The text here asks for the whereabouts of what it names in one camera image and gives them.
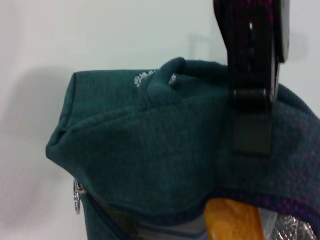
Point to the dark teal insulated lunch bag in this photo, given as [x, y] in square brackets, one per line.
[140, 150]

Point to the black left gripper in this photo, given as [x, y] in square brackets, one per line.
[250, 37]

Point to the yellow banana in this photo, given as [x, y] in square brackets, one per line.
[232, 220]

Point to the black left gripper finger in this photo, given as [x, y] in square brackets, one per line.
[252, 125]

